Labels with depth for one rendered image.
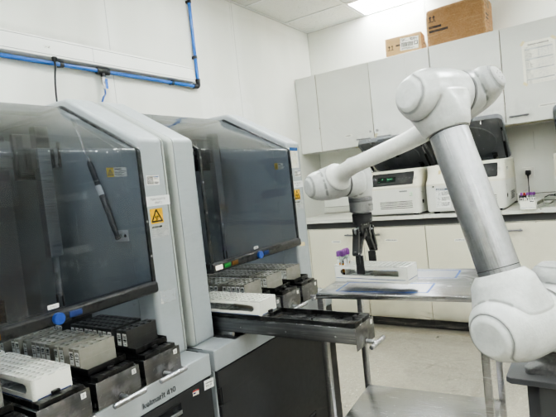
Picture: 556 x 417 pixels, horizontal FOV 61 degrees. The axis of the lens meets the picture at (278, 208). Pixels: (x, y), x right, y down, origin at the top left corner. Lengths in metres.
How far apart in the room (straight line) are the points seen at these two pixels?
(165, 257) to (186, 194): 0.23
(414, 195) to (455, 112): 2.53
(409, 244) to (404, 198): 0.36
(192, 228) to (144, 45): 1.79
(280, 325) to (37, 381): 0.72
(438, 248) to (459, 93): 2.56
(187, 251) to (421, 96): 0.89
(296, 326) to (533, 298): 0.69
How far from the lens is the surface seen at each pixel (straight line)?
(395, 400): 2.24
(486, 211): 1.25
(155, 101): 3.15
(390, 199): 3.84
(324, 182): 1.65
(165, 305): 1.57
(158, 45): 3.30
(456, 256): 3.76
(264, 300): 1.65
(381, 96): 4.19
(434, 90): 1.26
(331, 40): 4.86
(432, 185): 3.74
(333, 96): 4.38
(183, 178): 1.63
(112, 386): 1.37
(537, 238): 3.65
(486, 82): 1.41
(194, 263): 1.65
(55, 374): 1.31
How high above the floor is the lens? 1.25
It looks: 3 degrees down
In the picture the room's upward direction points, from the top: 6 degrees counter-clockwise
